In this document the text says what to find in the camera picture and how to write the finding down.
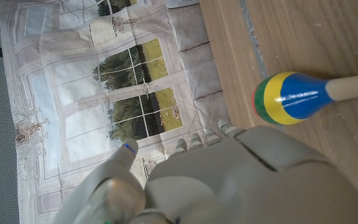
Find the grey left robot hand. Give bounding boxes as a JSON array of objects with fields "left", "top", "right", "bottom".
[{"left": 53, "top": 119, "right": 358, "bottom": 224}]

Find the colourful striped wooden maraca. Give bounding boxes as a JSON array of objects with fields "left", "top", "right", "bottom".
[{"left": 251, "top": 71, "right": 358, "bottom": 126}]

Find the printed window backdrop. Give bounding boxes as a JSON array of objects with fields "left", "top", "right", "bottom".
[{"left": 0, "top": 0, "right": 248, "bottom": 224}]

